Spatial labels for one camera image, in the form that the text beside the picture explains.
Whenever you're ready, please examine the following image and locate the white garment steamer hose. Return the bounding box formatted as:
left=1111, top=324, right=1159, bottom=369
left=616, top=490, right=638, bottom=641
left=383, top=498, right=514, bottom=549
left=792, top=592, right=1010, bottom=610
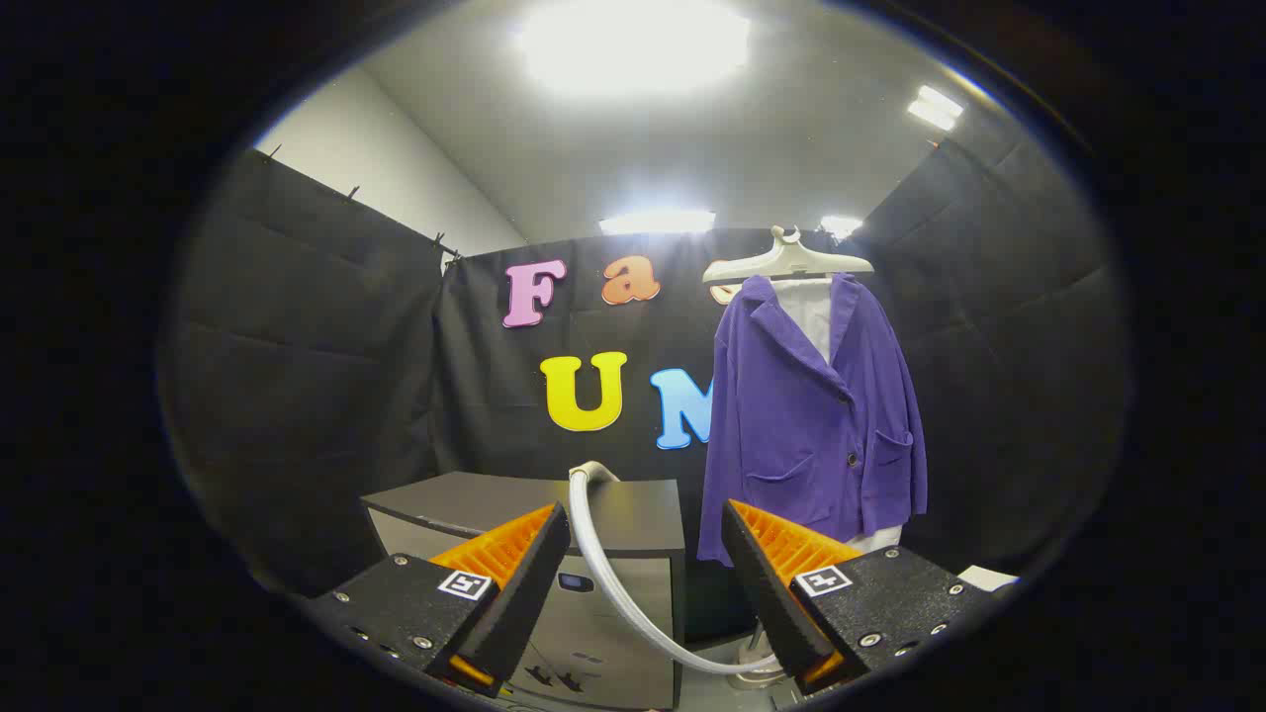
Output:
left=568, top=465, right=782, bottom=677

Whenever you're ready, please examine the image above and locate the black backdrop cloth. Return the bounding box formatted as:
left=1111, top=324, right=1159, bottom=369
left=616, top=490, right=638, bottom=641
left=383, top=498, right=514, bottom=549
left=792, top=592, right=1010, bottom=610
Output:
left=163, top=94, right=1129, bottom=634

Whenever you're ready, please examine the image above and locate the grey cabinet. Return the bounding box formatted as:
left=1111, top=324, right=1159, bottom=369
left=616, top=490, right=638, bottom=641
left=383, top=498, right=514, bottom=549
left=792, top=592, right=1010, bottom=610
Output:
left=360, top=471, right=686, bottom=711

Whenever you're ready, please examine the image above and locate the purple jacket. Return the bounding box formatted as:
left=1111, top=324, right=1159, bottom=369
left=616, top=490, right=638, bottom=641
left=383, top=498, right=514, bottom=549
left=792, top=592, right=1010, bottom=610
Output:
left=696, top=273, right=929, bottom=567

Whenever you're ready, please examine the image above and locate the white padded garment form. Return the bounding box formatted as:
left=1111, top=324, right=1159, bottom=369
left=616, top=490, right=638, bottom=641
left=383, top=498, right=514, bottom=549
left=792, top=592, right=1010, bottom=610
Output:
left=774, top=279, right=903, bottom=555

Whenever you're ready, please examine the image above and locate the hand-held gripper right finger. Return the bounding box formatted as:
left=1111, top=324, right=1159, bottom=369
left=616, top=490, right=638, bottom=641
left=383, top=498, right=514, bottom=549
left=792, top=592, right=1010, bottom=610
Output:
left=720, top=499, right=1000, bottom=696

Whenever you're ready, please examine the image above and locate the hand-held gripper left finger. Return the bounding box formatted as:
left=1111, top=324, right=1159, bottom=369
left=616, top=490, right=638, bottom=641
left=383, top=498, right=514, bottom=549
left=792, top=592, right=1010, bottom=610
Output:
left=297, top=501, right=573, bottom=699

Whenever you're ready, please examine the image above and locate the white clothes hanger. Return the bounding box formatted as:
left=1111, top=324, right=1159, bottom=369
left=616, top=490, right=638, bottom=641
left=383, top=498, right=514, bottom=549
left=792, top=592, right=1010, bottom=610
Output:
left=702, top=225, right=875, bottom=288

